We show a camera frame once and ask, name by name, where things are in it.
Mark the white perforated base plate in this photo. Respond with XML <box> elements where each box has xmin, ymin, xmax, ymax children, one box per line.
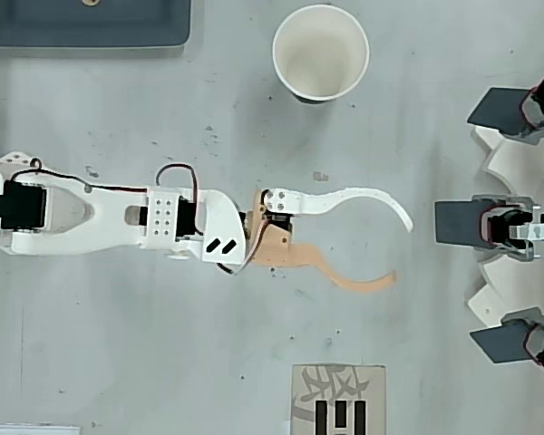
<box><xmin>0</xmin><ymin>151</ymin><xmax>34</xmax><ymax>172</ymax></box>

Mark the red black looped servo cable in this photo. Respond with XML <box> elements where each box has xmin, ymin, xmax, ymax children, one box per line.
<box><xmin>155</xmin><ymin>163</ymin><xmax>200</xmax><ymax>203</ymax></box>

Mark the red black gripper cable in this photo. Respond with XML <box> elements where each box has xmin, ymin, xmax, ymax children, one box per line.
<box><xmin>215</xmin><ymin>189</ymin><xmax>273</xmax><ymax>277</ymax></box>

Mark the red black long arm cable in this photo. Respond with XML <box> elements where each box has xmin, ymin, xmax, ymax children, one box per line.
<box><xmin>8</xmin><ymin>157</ymin><xmax>149</xmax><ymax>194</ymax></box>

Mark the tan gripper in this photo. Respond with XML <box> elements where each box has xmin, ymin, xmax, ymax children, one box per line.
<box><xmin>244</xmin><ymin>186</ymin><xmax>414</xmax><ymax>295</ymax></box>

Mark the white printed hub fixture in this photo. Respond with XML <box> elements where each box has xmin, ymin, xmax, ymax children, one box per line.
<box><xmin>467</xmin><ymin>124</ymin><xmax>544</xmax><ymax>328</ymax></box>

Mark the dark grey flat paddle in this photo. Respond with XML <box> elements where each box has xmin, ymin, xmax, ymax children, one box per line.
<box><xmin>466</xmin><ymin>87</ymin><xmax>534</xmax><ymax>137</ymax></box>
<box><xmin>469</xmin><ymin>320</ymin><xmax>534</xmax><ymax>365</ymax></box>
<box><xmin>434</xmin><ymin>200</ymin><xmax>486</xmax><ymax>248</ymax></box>

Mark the white paper cup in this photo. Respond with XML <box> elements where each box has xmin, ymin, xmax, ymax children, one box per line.
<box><xmin>271</xmin><ymin>4</ymin><xmax>371</xmax><ymax>105</ymax></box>

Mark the silver metal bracket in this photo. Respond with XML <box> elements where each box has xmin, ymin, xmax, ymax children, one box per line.
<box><xmin>510</xmin><ymin>206</ymin><xmax>544</xmax><ymax>260</ymax></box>

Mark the dark blue-grey tray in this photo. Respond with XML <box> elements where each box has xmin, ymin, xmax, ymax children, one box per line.
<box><xmin>0</xmin><ymin>0</ymin><xmax>192</xmax><ymax>48</ymax></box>

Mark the grey printed paper card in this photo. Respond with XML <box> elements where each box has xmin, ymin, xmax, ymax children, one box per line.
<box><xmin>291</xmin><ymin>363</ymin><xmax>388</xmax><ymax>435</ymax></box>

